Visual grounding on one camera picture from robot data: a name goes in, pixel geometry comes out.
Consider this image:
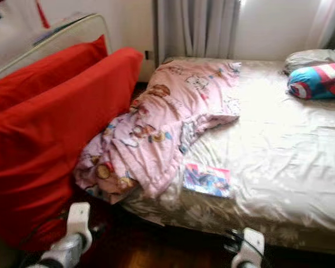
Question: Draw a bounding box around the grey curtain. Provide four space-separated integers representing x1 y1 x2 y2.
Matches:
156 0 241 59

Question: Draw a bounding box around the red hanging tassel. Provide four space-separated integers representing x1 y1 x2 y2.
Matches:
35 0 51 29

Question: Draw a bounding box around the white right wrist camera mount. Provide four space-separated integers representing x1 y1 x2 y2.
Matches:
232 227 265 268

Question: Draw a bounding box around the sheer white curtain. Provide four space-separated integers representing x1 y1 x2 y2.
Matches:
307 0 335 50

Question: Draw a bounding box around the bed with beige floral sheet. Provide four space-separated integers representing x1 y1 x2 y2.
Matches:
117 56 335 256

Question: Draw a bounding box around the grey pillow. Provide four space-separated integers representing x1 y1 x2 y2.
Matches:
284 46 335 75

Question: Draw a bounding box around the white quilted mattress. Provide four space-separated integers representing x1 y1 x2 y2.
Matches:
0 12 112 84

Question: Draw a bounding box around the blue red star bolster pillow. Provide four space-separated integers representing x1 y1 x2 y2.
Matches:
288 61 335 101

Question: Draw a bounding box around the colourful comic book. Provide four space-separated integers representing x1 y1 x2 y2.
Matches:
183 162 232 198

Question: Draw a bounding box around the large red cushion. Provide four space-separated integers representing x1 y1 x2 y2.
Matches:
0 47 144 252
0 35 108 117

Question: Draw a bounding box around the pink cartoon print quilt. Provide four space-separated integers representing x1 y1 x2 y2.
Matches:
74 59 242 205

